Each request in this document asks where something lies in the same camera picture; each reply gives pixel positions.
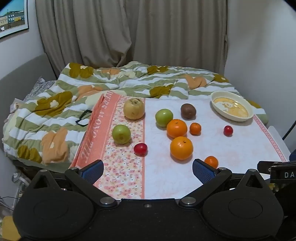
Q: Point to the framed wall poster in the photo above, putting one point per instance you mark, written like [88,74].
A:
[11,20]

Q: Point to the green striped floral blanket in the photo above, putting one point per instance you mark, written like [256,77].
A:
[57,129]

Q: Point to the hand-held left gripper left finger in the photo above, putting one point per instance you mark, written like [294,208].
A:
[93,172]

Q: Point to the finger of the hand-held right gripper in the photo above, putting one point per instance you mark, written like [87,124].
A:
[264,167]
[283,173]

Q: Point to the grey patterned pillow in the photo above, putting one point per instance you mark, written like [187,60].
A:
[40,87]

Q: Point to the small white fan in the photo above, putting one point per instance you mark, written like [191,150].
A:
[17,178]

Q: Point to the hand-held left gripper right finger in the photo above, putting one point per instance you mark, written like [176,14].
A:
[202,170]

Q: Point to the white power strip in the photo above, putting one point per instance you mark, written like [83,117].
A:
[15,105]

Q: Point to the grey upholstered headboard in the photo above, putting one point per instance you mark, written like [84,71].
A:
[23,69]

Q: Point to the brown kiwi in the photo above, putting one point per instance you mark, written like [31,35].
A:
[188,111]

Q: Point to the black eyeglasses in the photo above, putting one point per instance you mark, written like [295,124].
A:
[81,113]

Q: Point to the dark blue cloth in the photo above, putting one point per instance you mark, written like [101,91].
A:
[292,156]

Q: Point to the small mandarin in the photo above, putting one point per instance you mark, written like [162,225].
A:
[195,128]
[211,161]

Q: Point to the yellow box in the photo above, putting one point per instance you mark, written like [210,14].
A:
[9,228]

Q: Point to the large orange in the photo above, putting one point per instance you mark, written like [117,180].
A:
[181,148]
[177,128]

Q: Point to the beige curtain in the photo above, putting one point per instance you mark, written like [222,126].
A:
[104,34]

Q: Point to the pink floral tablecloth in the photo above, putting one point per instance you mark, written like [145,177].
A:
[231,150]

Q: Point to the cream and yellow plate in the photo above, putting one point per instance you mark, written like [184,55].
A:
[231,109]

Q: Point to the yellow pear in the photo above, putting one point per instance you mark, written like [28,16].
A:
[134,109]

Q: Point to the green apple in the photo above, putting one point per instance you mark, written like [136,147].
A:
[164,117]
[121,134]

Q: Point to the red cherry tomato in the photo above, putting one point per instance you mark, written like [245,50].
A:
[140,149]
[228,130]

